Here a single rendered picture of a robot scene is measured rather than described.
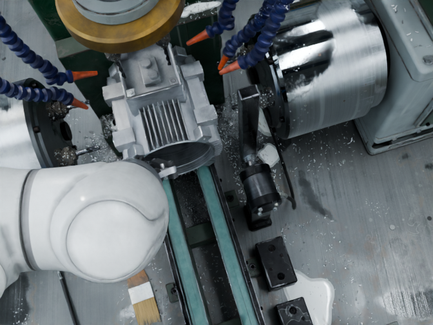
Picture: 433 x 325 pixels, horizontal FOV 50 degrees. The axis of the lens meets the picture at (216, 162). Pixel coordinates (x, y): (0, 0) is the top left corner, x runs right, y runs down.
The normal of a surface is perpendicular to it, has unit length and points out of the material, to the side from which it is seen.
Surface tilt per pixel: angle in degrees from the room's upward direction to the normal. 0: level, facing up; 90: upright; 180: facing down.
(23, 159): 36
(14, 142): 20
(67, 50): 0
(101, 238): 27
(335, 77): 43
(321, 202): 0
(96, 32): 0
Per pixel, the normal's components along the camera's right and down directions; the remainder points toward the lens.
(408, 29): -0.06, -0.36
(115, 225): 0.24, -0.06
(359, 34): 0.03, -0.08
